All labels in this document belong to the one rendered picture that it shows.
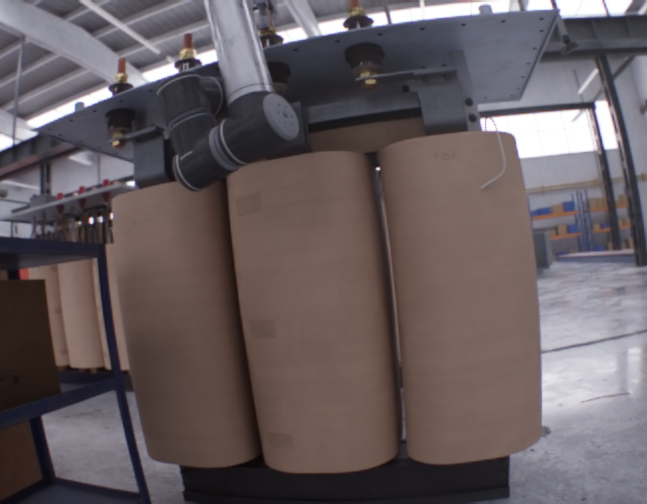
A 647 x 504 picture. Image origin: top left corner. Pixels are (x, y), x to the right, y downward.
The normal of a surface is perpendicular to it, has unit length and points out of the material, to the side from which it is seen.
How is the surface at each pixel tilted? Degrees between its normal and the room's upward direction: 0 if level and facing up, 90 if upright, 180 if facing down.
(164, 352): 90
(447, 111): 90
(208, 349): 90
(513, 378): 90
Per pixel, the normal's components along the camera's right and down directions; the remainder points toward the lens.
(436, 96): -0.25, -0.04
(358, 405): 0.19, -0.10
